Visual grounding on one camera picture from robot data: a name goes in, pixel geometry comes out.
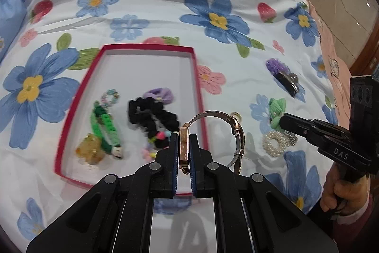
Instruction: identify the green bow hair tie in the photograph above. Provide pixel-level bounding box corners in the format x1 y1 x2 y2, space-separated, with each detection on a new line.
268 97 287 132

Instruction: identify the rose gold wrist watch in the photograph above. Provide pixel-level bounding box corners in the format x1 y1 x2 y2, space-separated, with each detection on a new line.
179 110 245 175

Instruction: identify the red jewelry box tray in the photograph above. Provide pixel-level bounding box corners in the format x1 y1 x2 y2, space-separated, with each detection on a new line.
55 43 203 187

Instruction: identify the person's right hand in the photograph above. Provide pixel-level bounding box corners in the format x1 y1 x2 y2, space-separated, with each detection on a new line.
320 163 370 215

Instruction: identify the pink patterned blanket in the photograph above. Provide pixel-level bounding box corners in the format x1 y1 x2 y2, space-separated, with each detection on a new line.
307 0 351 129

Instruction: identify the amber yellow hair clip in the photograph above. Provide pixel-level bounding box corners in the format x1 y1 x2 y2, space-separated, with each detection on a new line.
75 133 105 165

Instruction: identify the black rhinestone hair claw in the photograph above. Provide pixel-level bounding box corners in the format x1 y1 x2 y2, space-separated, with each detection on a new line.
274 71 299 97

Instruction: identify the purple lace scrunchie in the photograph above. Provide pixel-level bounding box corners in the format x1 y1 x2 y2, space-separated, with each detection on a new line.
265 58 290 76

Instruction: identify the floral white bed sheet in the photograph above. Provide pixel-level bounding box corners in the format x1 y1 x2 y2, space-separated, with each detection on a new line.
1 0 338 251

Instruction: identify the black velvet scrunchie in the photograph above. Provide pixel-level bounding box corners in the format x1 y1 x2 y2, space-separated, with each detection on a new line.
127 97 180 150

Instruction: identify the blue floral pillow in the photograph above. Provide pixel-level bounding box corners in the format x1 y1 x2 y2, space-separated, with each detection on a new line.
0 0 26 62

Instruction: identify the pearl hair tie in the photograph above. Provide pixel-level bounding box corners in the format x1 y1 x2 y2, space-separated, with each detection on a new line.
262 130 298 157

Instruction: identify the colorful candy bead bracelet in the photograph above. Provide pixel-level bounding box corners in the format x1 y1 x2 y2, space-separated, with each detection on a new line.
141 130 167 160

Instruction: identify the pastel bead ring bracelet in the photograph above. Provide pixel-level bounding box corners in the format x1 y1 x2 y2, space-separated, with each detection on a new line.
100 88 120 107

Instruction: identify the lilac bow hair tie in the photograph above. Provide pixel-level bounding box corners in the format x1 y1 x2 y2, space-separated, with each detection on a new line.
142 87 174 106

